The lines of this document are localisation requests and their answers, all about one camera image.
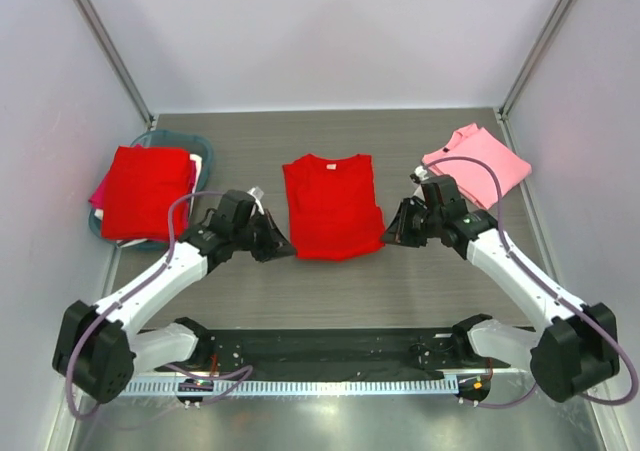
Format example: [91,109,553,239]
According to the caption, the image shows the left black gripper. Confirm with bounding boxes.
[231,208,297,262]

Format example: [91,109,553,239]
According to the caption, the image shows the red t-shirt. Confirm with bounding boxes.
[282,154,385,261]
[101,146,195,242]

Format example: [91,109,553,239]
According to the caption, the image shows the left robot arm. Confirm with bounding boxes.
[52,187,296,404]

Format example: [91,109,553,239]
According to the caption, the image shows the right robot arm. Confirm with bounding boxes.
[382,176,620,402]

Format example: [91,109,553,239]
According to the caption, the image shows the folded red t-shirt on stack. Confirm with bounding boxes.
[101,146,195,242]

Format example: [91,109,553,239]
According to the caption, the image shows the stack of folded clothes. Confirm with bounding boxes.
[88,153,203,251]

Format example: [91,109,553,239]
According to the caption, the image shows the folded pink t-shirt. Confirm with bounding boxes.
[422,123,532,210]

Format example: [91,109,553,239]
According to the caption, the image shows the teal plastic basket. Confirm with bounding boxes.
[87,128,219,245]

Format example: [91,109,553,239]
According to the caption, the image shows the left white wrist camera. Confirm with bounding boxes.
[248,186,265,215]

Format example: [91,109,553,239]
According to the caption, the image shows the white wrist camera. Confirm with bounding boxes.
[248,186,265,215]
[409,165,429,199]

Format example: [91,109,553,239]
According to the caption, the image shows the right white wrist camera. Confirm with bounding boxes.
[409,165,429,199]

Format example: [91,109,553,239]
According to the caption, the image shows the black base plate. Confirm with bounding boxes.
[208,328,506,375]

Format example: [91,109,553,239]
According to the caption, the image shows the slotted cable duct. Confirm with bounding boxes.
[121,375,459,397]

